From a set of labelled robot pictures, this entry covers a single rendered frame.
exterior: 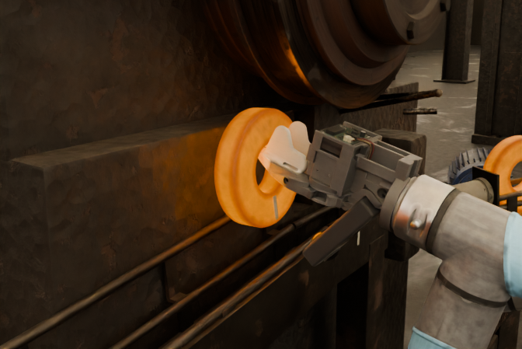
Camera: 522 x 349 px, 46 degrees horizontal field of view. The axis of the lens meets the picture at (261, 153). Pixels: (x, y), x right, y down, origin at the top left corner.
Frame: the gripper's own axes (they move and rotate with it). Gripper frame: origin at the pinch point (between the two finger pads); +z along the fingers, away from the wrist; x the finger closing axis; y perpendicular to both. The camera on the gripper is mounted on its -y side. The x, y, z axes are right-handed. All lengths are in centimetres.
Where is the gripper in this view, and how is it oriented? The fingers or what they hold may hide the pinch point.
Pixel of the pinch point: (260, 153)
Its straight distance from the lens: 78.4
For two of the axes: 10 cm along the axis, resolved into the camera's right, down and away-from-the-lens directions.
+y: 2.0, -9.1, -3.7
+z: -7.8, -3.8, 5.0
